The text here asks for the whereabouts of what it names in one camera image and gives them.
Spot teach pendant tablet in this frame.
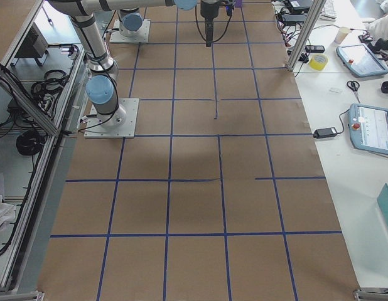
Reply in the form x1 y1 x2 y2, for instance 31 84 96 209
348 103 388 155
336 44 388 77

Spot black remote phone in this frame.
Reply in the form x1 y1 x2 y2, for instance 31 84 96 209
304 45 325 53

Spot black power adapter brick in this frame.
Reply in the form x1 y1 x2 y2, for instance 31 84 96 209
285 0 313 9

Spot near teach pendant tablet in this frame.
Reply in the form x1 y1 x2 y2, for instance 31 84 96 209
348 103 388 155

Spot white crumpled cloth left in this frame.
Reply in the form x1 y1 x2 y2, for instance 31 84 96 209
0 174 18 241

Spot black handled scissors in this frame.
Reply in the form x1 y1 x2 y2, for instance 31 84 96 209
347 80 361 103

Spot yellow tape roll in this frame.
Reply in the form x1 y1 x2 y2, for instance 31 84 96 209
309 53 328 71

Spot aluminium frame post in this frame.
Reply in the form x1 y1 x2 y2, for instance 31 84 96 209
286 0 326 71

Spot aluminium side rail frame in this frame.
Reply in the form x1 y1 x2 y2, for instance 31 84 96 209
0 1 85 299

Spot small black power adapter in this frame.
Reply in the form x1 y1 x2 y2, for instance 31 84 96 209
313 127 338 139

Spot far teach pendant tablet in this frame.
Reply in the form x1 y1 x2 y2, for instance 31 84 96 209
336 44 388 77

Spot white paper cup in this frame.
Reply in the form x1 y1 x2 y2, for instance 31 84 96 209
334 26 352 45

